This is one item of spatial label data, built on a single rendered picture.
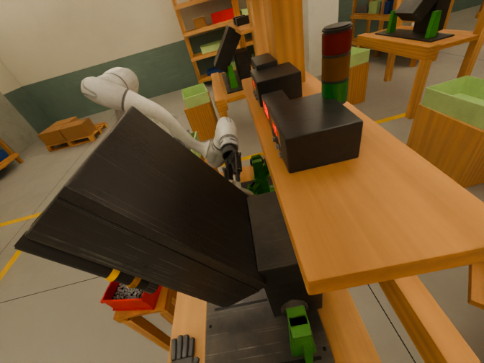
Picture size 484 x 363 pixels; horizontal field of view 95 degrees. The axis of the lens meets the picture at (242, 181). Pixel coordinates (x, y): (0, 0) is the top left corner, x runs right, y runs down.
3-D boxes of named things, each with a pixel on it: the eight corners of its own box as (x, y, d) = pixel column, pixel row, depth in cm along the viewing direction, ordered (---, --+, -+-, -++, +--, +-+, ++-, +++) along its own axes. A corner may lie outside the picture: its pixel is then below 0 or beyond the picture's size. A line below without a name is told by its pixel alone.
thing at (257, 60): (259, 88, 76) (256, 65, 72) (253, 76, 88) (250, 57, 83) (279, 82, 76) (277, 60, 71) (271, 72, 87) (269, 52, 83)
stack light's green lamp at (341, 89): (326, 108, 45) (327, 86, 42) (317, 100, 49) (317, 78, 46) (351, 102, 45) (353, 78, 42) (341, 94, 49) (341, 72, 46)
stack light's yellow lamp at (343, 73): (327, 86, 42) (328, 60, 39) (317, 78, 46) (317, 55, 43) (353, 78, 42) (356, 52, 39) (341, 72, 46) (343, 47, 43)
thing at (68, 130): (49, 152, 540) (34, 136, 512) (68, 136, 603) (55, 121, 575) (94, 140, 528) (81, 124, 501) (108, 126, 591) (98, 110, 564)
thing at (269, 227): (273, 317, 81) (256, 271, 60) (260, 247, 105) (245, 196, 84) (323, 308, 80) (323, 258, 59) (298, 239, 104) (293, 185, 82)
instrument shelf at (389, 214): (308, 297, 28) (307, 282, 26) (243, 88, 98) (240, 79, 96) (514, 257, 27) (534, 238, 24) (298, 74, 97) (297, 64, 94)
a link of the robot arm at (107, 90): (122, 90, 92) (133, 81, 102) (73, 73, 87) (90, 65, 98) (121, 118, 99) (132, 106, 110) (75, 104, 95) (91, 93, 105)
